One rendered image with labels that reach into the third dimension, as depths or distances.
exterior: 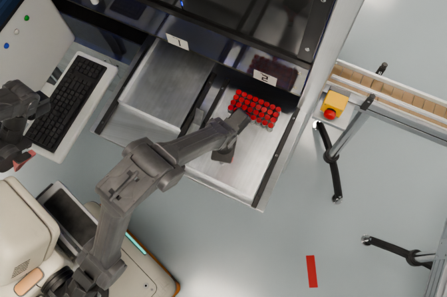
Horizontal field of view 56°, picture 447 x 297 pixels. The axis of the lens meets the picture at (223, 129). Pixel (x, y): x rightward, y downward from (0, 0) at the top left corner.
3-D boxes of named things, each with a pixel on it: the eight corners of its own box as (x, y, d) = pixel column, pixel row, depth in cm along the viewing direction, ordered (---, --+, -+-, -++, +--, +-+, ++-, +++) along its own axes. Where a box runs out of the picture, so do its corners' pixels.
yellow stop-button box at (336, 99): (326, 93, 148) (330, 84, 141) (346, 101, 147) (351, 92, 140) (318, 111, 146) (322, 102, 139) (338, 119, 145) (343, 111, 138)
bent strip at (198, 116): (197, 113, 155) (196, 107, 149) (205, 116, 154) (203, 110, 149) (180, 146, 151) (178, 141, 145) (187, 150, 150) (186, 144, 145)
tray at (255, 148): (227, 88, 158) (227, 84, 155) (291, 116, 154) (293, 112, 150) (185, 167, 148) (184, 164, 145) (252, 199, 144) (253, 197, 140)
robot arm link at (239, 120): (204, 124, 114) (228, 144, 112) (231, 94, 116) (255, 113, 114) (207, 135, 126) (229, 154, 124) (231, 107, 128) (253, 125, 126)
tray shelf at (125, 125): (152, 31, 170) (151, 28, 168) (313, 98, 158) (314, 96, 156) (90, 132, 155) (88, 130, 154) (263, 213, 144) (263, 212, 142)
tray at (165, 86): (162, 32, 167) (161, 28, 164) (221, 57, 163) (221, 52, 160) (119, 104, 157) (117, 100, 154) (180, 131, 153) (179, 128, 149)
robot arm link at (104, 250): (87, 172, 72) (129, 211, 70) (142, 132, 81) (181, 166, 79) (74, 267, 105) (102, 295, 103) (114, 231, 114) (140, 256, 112)
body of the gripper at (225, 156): (237, 133, 133) (237, 126, 126) (231, 164, 130) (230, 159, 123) (217, 130, 133) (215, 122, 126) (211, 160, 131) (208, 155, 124)
